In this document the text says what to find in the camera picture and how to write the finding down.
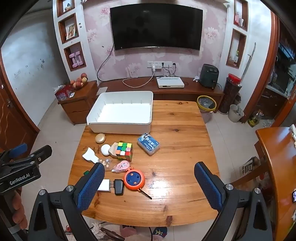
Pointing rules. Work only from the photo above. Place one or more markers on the white wall charger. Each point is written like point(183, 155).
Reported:
point(156, 67)

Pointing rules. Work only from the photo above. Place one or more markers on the photo frame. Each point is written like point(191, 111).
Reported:
point(71, 31)

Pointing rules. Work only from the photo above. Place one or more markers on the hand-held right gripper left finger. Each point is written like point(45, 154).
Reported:
point(91, 185)

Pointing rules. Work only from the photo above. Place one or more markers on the pink niche bottles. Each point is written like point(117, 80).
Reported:
point(238, 19)

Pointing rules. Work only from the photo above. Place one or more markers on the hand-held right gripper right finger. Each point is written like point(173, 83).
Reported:
point(208, 187)

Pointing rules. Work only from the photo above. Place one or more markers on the brown wooden door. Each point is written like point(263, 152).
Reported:
point(13, 120)

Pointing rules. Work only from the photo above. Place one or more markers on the black charger plug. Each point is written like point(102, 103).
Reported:
point(118, 187)

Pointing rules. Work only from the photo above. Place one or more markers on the white plastic storage bin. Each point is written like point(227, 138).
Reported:
point(124, 111)

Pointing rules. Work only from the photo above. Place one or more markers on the dark green air fryer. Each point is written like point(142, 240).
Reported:
point(208, 75)

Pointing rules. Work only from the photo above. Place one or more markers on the blue card box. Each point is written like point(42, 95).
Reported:
point(148, 144)

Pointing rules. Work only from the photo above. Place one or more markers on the white oval pebble case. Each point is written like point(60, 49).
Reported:
point(105, 149)

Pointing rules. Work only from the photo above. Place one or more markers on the blue slipper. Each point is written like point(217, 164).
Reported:
point(160, 232)

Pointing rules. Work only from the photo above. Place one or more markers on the white fan-shaped scraper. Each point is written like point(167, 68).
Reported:
point(89, 155)

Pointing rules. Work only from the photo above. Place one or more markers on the cooking oil bottle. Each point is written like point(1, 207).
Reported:
point(254, 120)

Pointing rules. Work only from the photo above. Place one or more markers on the white set-top box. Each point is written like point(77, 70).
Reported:
point(170, 82)

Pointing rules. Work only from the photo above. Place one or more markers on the white paper sheet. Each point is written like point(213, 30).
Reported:
point(103, 90)

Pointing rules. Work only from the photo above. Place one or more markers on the bowl of peaches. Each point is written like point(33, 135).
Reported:
point(79, 81)

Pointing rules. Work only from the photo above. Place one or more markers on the small white gadget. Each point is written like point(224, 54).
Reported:
point(196, 80)

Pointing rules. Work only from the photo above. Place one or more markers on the cardboard box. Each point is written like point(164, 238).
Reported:
point(248, 168)

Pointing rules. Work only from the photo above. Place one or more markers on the long thin curved stick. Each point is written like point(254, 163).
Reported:
point(249, 60)

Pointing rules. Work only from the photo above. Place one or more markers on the person's left hand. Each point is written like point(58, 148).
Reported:
point(20, 208)

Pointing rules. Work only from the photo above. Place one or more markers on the yellow-rimmed trash bin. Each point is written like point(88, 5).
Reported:
point(205, 103)

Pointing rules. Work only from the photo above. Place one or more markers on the long wooden television cabinet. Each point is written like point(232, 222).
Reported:
point(196, 91)

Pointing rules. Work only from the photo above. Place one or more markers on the pink dumbbell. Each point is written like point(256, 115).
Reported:
point(80, 59)
point(73, 61)

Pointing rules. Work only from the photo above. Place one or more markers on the gold round compact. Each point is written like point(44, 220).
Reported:
point(100, 138)

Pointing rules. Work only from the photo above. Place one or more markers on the pink correction tape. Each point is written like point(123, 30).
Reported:
point(122, 166)

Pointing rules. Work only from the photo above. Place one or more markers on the white wall outlet strip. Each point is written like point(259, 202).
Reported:
point(166, 63)

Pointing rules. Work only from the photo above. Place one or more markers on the wooden side cabinet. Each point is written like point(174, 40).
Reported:
point(77, 109)

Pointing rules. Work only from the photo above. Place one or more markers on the beige hexagonal box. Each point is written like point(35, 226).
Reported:
point(112, 150)

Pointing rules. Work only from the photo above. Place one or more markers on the black wall television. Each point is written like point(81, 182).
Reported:
point(157, 25)

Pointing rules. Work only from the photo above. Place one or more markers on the tall dark red-lidded canister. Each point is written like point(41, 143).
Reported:
point(230, 95)

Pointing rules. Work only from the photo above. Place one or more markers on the clear small sticker case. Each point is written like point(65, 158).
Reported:
point(106, 162)

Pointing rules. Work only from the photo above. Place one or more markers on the colourful puzzle cube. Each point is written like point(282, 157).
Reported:
point(124, 150)

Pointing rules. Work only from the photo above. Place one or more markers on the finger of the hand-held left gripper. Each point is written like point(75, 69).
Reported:
point(41, 153)
point(18, 149)

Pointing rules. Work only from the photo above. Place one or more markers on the pink slipper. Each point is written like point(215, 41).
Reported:
point(130, 232)

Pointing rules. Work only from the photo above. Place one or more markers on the white bucket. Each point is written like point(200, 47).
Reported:
point(235, 114)

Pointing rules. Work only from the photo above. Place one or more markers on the white charger plug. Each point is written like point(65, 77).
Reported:
point(105, 185)

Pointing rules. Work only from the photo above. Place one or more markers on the small niche bottle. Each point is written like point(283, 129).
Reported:
point(236, 56)

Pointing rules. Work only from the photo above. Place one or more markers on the small figurine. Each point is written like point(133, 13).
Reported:
point(68, 7)

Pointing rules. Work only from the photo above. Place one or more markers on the red tissue box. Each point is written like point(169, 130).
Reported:
point(63, 92)

